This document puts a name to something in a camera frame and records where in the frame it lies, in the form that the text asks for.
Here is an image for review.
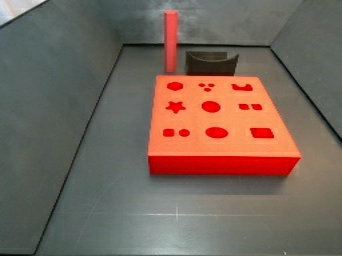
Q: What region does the red shape-sorting board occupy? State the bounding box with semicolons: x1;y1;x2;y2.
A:
147;75;302;175

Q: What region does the tall red hexagon peg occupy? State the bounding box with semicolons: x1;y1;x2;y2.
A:
164;10;178;72

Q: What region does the black curved holder bracket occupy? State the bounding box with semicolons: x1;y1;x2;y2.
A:
186;51;239;76

